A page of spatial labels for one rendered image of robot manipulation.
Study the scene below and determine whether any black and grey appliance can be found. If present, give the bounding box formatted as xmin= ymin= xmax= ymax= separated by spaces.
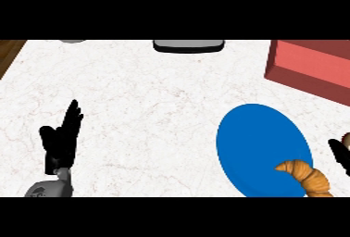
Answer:
xmin=153 ymin=40 xmax=228 ymax=55

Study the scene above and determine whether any blue plate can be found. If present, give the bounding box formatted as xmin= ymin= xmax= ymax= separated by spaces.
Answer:
xmin=215 ymin=103 xmax=315 ymax=198

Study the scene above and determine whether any golden brown croissant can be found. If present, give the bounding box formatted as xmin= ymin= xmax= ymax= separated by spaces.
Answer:
xmin=274 ymin=159 xmax=336 ymax=198

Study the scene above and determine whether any red cardboard box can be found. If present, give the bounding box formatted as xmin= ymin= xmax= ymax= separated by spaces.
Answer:
xmin=265 ymin=40 xmax=350 ymax=107

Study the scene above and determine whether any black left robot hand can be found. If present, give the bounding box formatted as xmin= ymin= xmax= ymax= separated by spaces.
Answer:
xmin=39 ymin=98 xmax=85 ymax=176

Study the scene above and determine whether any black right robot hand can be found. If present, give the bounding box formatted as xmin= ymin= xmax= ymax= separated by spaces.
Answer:
xmin=327 ymin=138 xmax=350 ymax=178

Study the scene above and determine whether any brown wooden panel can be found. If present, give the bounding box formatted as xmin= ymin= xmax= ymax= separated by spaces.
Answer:
xmin=0 ymin=40 xmax=28 ymax=81

